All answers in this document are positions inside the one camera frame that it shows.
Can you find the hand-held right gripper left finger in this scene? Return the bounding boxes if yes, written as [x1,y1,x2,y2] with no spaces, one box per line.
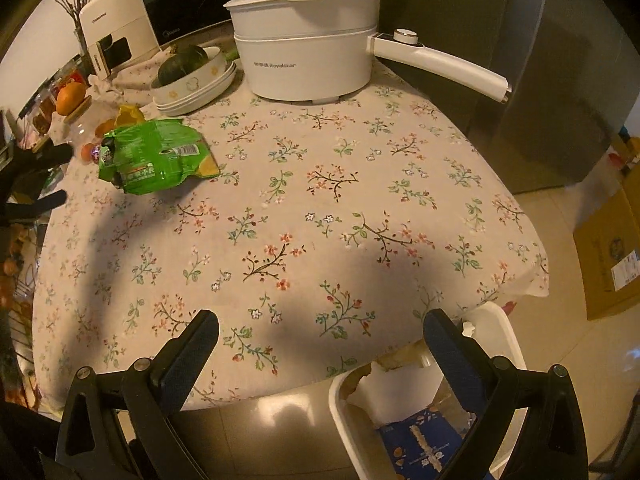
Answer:
[55,310,219,480]

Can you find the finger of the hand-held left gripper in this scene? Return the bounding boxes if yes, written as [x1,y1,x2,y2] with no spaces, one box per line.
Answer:
[0,144,72,186]
[0,190,67,226]

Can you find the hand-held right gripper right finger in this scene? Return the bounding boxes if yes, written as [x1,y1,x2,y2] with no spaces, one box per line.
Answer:
[422,309,588,480]

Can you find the blue snack packet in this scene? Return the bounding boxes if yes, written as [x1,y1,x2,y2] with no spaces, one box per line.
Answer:
[375,407,476,476]

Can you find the green snack bag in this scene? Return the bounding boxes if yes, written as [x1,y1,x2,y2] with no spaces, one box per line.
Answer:
[96,117,221,195]

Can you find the white trash bin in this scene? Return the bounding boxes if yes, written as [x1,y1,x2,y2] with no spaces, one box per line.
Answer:
[327,302,528,480]

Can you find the clear glass jar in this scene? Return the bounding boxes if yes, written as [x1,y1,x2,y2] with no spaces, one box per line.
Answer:
[50,100,108,147]

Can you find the orange fruit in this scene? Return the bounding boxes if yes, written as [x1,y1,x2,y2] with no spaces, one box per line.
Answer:
[55,81,88,116]

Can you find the crumpled white paper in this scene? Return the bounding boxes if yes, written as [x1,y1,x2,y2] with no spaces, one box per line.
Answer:
[346,360,443,423]

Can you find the yellow snack packet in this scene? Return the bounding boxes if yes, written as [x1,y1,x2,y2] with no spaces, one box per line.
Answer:
[114,103,147,128]

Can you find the white air fryer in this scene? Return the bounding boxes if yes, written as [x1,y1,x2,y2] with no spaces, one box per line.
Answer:
[77,0,161,81]

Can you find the dried twigs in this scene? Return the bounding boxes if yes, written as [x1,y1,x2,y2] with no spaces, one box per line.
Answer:
[55,0,87,28]

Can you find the white shallow dish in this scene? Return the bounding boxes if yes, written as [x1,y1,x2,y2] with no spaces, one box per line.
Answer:
[156,67,238,115]
[155,60,237,109]

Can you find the white bowl with flower print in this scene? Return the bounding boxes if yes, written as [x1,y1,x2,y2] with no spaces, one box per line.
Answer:
[151,46,228,103]

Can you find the green squash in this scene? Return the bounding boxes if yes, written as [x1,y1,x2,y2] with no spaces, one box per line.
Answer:
[157,44,210,86]

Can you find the large cardboard box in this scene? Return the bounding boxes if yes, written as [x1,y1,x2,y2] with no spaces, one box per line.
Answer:
[572,180,640,322]

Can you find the floral tablecloth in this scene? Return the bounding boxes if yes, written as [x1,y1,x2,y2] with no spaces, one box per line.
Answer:
[30,55,551,408]

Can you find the white electric cooking pot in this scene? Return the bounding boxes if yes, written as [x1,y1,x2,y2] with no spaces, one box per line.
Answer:
[223,0,512,106]

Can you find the grey refrigerator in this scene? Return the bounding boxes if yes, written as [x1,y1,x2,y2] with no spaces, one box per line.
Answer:
[377,0,640,196]

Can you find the metal wire rack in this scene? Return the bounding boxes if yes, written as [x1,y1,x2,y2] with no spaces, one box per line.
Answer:
[0,220,46,386]

